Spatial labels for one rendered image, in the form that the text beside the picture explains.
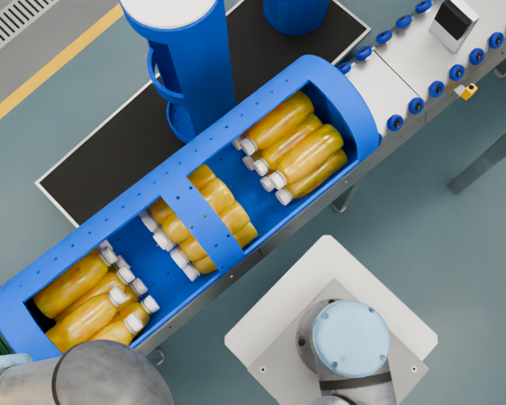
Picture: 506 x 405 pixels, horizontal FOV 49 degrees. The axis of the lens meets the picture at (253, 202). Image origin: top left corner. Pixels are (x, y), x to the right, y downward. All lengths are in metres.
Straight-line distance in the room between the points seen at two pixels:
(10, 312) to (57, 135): 1.56
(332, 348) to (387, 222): 1.60
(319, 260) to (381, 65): 0.65
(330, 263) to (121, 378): 0.67
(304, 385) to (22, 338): 0.54
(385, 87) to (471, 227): 1.09
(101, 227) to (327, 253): 0.47
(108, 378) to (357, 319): 0.42
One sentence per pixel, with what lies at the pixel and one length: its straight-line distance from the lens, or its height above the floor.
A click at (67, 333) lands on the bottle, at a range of 1.25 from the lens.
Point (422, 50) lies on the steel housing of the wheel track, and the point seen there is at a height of 0.93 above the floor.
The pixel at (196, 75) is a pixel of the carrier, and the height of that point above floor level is 0.76.
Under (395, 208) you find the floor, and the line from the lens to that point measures 2.47.
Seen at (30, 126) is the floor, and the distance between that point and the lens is 2.73.
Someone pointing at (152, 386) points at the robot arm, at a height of 1.70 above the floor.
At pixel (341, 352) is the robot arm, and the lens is 0.89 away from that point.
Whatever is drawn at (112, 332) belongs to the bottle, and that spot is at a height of 1.13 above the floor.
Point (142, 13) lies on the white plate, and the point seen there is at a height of 1.04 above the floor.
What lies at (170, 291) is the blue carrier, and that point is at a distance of 1.37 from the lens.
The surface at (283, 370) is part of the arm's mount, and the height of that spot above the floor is 1.22.
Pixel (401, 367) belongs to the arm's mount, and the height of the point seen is 1.22.
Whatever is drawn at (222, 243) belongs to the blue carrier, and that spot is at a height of 1.19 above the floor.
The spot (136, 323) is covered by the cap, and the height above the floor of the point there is 1.11.
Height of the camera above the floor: 2.32
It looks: 75 degrees down
